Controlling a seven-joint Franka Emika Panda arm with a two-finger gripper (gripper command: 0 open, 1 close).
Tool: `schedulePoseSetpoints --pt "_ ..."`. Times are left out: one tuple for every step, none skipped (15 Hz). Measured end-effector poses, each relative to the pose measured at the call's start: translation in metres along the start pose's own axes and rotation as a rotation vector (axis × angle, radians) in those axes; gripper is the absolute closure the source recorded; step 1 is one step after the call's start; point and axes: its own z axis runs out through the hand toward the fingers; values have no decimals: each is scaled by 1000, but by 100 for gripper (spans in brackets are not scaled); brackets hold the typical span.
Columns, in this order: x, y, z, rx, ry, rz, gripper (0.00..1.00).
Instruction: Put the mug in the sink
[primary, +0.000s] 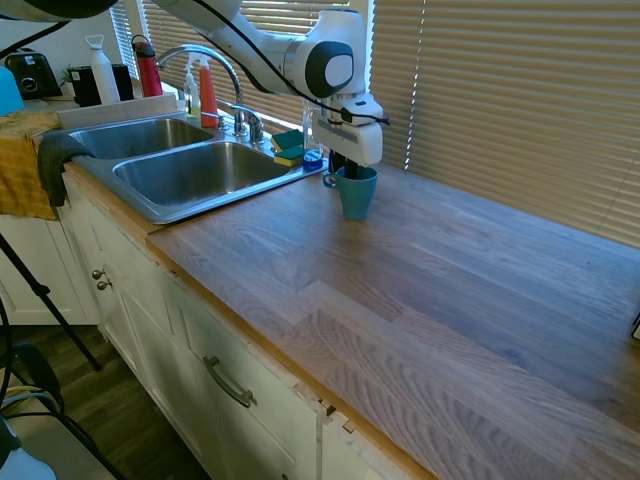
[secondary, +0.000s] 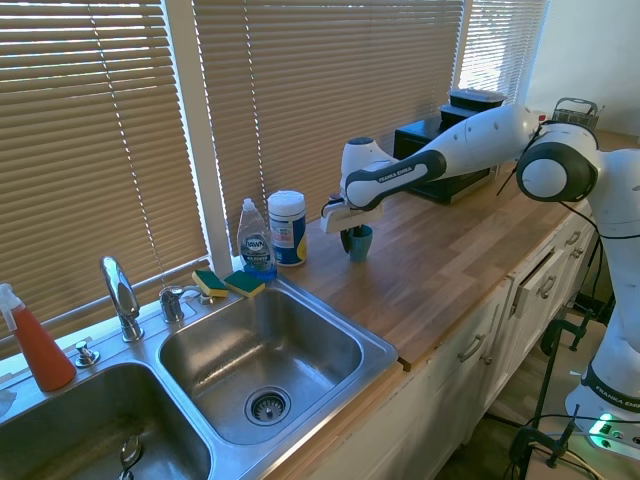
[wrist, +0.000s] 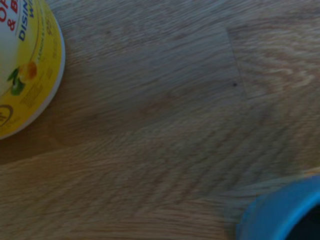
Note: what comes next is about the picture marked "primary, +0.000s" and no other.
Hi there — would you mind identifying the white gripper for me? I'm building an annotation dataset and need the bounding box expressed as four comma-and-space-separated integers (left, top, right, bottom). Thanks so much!
311, 117, 386, 181

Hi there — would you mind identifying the teal ceramic mug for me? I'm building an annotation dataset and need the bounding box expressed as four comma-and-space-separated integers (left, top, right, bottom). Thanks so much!
321, 165, 379, 222

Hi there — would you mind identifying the stainless steel double sink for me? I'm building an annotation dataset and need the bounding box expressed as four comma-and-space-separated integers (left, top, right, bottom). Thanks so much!
63, 116, 330, 226

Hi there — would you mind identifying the clear Dawn dish soap bottle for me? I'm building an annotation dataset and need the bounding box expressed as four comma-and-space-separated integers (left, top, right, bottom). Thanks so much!
300, 98, 327, 174

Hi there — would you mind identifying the yellow green sponge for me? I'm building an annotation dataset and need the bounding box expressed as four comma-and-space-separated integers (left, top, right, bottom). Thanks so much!
270, 129, 305, 152
273, 144, 307, 169

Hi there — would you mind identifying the orange spray bottle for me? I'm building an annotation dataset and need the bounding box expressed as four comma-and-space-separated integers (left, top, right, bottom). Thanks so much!
198, 54, 221, 130

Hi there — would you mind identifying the chrome kitchen faucet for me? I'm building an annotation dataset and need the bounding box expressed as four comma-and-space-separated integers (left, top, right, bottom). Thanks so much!
155, 44, 247, 138

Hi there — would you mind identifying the clear spray bottle yellow liquid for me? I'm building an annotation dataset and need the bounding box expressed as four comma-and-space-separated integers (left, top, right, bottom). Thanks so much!
182, 53, 203, 120

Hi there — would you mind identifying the tan window blind over counter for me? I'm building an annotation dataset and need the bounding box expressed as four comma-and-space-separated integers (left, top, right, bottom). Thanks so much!
371, 0, 640, 247

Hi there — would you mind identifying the red water bottle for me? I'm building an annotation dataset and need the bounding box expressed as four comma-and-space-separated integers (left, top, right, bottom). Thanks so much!
130, 34, 165, 98

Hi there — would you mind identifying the white kitchen cabinet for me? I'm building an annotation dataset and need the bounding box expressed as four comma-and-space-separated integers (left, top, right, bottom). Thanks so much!
0, 164, 431, 480

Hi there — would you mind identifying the tan small window blind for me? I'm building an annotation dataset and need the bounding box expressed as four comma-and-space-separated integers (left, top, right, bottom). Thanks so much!
109, 0, 142, 82

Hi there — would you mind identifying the white water bottle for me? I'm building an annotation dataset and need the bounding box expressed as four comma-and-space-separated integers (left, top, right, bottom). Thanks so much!
84, 34, 122, 106

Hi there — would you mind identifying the black canister with label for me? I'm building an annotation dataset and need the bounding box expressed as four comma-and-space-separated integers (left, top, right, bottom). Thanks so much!
69, 64, 104, 108

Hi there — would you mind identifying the grey dish towel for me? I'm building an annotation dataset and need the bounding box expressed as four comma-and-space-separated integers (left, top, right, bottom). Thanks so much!
36, 130, 97, 209

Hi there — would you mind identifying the yellow patterned cloth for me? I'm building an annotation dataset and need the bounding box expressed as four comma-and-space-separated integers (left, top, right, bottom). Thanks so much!
0, 111, 64, 222

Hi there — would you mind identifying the black toaster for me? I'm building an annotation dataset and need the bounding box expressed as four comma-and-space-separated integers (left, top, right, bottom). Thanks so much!
4, 49, 64, 102

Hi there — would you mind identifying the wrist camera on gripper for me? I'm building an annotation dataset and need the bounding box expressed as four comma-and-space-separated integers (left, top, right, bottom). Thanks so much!
326, 94, 386, 130

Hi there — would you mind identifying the chrome faucet handle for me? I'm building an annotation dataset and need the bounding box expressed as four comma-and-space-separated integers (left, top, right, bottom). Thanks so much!
230, 104, 266, 147

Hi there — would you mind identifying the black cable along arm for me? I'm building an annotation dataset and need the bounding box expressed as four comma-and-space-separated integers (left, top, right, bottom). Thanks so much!
188, 0, 394, 126

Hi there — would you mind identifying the metal cabinet bar handle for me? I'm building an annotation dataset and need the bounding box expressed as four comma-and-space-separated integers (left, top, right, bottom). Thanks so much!
201, 355, 258, 409

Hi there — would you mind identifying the black camera tripod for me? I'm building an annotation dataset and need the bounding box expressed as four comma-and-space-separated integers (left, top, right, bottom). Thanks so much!
0, 233, 104, 372

